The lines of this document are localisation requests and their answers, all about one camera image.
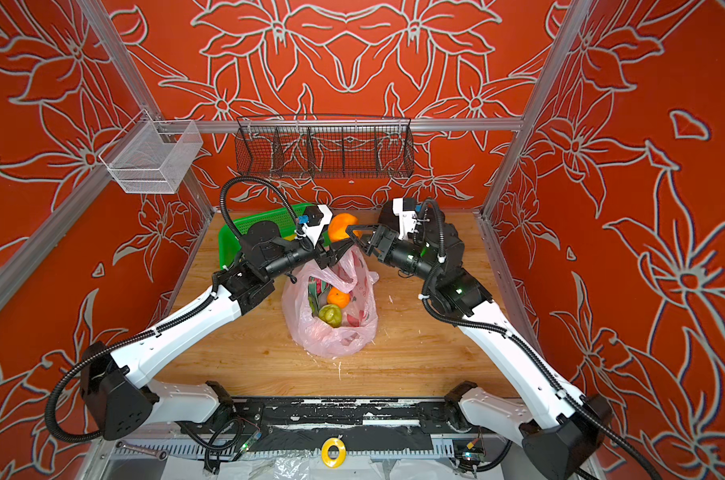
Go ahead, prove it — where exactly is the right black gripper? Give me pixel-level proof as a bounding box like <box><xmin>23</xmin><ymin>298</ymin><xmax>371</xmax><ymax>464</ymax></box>
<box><xmin>347</xmin><ymin>223</ymin><xmax>447</xmax><ymax>286</ymax></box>

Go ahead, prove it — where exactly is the orange fruit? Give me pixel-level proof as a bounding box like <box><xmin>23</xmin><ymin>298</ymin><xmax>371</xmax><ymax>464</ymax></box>
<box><xmin>328</xmin><ymin>213</ymin><xmax>358</xmax><ymax>242</ymax></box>
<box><xmin>326</xmin><ymin>287</ymin><xmax>352</xmax><ymax>309</ymax></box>

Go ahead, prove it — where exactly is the pink plastic bag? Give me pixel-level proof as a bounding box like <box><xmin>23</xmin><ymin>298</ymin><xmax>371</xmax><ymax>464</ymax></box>
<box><xmin>282</xmin><ymin>247</ymin><xmax>379</xmax><ymax>358</ymax></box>

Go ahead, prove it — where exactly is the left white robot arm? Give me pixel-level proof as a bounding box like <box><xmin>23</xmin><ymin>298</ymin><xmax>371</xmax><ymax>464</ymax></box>
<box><xmin>44</xmin><ymin>176</ymin><xmax>352</xmax><ymax>444</ymax></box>

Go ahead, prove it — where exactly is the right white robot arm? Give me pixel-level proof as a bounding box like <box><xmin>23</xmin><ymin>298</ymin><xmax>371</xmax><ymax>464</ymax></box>
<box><xmin>346</xmin><ymin>225</ymin><xmax>660</xmax><ymax>479</ymax></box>

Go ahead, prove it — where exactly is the green fruit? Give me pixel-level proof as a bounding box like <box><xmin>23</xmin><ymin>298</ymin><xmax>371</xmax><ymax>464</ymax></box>
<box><xmin>318</xmin><ymin>304</ymin><xmax>344</xmax><ymax>328</ymax></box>

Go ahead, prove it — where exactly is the black plastic case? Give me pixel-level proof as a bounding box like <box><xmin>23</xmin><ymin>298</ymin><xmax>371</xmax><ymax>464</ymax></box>
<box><xmin>378</xmin><ymin>200</ymin><xmax>400</xmax><ymax>233</ymax></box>

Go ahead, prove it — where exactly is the green plastic basket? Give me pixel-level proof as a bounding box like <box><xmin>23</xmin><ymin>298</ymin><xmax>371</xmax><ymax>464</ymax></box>
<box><xmin>218</xmin><ymin>203</ymin><xmax>316</xmax><ymax>277</ymax></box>

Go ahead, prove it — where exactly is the yellow tape roll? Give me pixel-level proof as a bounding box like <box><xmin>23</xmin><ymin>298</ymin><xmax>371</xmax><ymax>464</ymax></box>
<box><xmin>320</xmin><ymin>437</ymin><xmax>346</xmax><ymax>469</ymax></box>

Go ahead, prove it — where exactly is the black wire wall basket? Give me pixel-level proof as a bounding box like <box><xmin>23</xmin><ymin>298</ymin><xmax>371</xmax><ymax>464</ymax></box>
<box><xmin>234</xmin><ymin>115</ymin><xmax>416</xmax><ymax>179</ymax></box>

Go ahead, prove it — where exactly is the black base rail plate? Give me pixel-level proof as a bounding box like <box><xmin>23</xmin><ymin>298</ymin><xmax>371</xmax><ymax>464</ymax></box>
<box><xmin>181</xmin><ymin>395</ymin><xmax>502</xmax><ymax>436</ymax></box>

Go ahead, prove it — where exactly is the white mesh wall basket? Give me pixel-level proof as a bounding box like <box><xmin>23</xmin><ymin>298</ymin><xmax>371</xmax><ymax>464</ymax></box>
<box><xmin>98</xmin><ymin>120</ymin><xmax>202</xmax><ymax>194</ymax></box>

